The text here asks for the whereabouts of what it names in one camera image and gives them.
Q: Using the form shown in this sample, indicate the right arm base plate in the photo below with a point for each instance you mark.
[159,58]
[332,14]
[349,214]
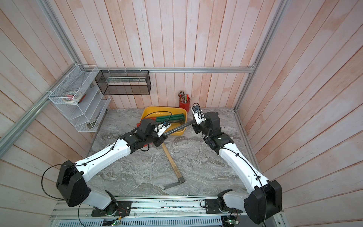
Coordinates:
[216,206]

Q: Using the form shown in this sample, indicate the red pen holder cup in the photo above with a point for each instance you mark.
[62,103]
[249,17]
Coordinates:
[185,106]

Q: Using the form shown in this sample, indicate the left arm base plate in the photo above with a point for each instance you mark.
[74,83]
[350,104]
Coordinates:
[115,208]

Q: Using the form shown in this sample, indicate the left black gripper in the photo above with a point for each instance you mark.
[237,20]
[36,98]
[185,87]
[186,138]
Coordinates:
[160,140]

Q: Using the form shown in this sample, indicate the yellow plastic storage box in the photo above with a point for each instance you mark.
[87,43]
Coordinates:
[152,112]

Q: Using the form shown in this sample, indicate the green hoe red grip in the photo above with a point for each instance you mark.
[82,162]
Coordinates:
[170,117]
[175,118]

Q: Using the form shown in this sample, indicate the pens in red cup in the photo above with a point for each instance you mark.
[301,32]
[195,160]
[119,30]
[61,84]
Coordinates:
[184,98]

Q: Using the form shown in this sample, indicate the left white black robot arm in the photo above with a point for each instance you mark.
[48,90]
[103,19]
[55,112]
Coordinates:
[73,177]

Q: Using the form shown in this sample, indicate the white wire wall shelf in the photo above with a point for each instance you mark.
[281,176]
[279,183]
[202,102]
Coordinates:
[88,113]

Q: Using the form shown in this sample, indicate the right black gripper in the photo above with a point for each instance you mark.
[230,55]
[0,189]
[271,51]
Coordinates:
[196,128]

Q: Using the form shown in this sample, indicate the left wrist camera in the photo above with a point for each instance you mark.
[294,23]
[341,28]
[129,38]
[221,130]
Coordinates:
[162,128]

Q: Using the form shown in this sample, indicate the tape roll on shelf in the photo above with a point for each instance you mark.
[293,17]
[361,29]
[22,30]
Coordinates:
[71,97]

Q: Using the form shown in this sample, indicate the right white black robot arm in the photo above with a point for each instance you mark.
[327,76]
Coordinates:
[265,196]

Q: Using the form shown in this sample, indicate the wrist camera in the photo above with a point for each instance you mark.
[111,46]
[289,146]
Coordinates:
[162,128]
[198,116]

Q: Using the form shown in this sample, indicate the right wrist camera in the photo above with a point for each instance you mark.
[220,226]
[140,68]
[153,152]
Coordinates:
[198,116]

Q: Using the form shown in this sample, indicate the black mesh wall basket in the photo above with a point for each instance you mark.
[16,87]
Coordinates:
[124,82]

